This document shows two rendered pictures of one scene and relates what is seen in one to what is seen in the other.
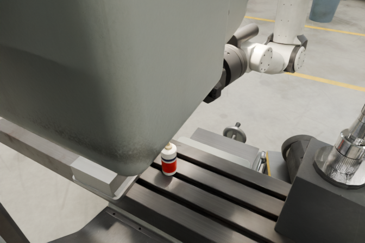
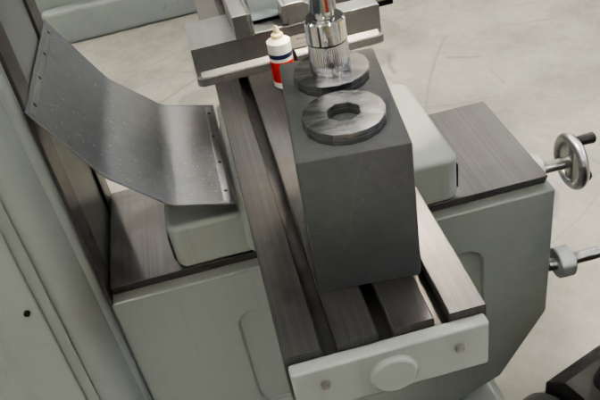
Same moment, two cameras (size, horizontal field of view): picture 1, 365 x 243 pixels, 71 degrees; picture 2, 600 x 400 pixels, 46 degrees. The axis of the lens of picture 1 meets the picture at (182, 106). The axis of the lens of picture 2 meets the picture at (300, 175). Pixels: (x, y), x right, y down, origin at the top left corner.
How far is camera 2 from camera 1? 0.88 m
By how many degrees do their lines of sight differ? 44
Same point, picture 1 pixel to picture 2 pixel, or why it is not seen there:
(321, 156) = not seen: hidden behind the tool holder
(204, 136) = (473, 117)
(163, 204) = (235, 107)
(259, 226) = (292, 170)
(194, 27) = not seen: outside the picture
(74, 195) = not seen: hidden behind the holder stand
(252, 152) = (525, 173)
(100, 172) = (196, 39)
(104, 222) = (191, 113)
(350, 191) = (298, 93)
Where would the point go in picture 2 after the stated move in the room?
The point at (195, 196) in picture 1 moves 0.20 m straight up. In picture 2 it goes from (273, 116) to (250, 0)
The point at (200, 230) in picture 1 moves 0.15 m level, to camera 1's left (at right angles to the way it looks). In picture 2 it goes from (234, 142) to (183, 112)
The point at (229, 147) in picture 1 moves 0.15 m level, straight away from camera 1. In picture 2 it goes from (493, 149) to (557, 120)
